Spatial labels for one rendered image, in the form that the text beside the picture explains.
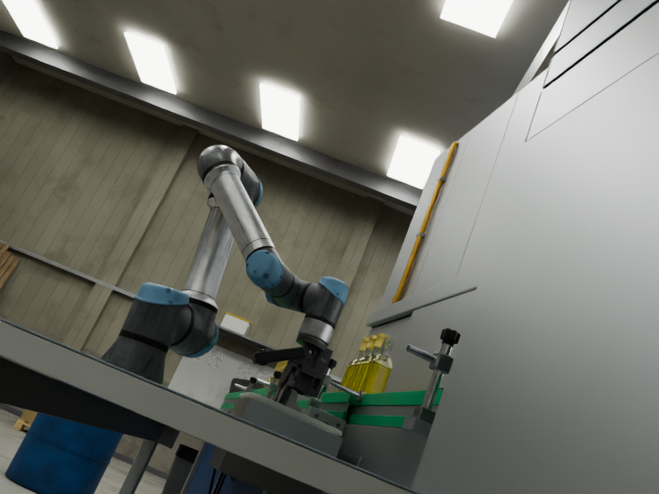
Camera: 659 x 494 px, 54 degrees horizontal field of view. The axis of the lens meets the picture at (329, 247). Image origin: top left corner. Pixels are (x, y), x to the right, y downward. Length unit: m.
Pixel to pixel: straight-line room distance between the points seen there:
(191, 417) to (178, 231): 10.54
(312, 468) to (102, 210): 11.03
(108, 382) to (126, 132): 11.54
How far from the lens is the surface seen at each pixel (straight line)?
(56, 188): 12.04
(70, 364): 0.74
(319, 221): 11.16
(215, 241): 1.68
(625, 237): 0.63
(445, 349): 1.03
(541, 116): 0.94
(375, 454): 1.39
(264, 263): 1.40
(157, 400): 0.71
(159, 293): 1.51
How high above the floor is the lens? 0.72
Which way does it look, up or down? 20 degrees up
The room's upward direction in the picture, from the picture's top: 23 degrees clockwise
